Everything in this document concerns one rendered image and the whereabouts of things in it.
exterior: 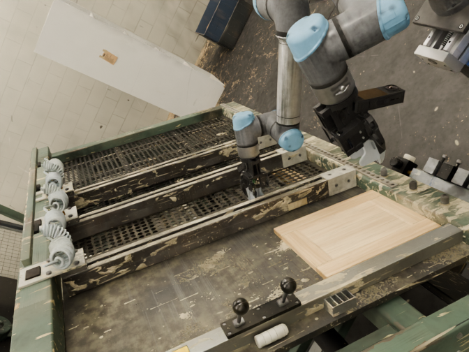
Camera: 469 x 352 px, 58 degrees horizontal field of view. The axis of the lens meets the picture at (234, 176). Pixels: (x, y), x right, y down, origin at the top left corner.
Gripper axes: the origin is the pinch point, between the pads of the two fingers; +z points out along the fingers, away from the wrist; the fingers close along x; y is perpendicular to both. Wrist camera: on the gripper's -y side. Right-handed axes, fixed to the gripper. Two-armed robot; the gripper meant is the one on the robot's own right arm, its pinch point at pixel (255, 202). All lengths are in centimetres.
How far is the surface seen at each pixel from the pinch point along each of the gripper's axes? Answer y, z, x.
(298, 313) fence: 58, 0, -16
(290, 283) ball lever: 62, -14, -19
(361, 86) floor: -122, 11, 145
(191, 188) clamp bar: -23.6, -2.8, -17.5
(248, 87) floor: -293, 33, 128
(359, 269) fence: 56, -2, 5
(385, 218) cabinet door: 37.2, 0.4, 28.9
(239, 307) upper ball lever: 62, -13, -32
